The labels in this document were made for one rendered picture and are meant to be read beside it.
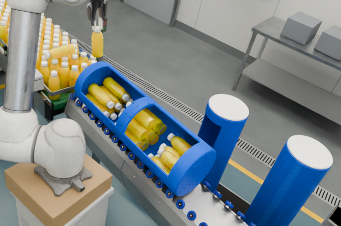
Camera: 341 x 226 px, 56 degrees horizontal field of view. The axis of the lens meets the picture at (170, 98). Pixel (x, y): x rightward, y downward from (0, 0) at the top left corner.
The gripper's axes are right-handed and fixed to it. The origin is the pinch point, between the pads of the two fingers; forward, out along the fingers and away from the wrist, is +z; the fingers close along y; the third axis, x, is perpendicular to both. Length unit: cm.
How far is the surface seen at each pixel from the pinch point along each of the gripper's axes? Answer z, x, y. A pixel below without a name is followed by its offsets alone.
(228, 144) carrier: 62, -84, 47
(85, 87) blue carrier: 32.2, -11.3, -16.3
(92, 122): 46, -27, -22
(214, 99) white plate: 42, -60, 53
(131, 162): 44, -65, -23
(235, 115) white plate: 41, -79, 52
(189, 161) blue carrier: 15, -95, -17
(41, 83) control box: 34.0, 8.0, -34.4
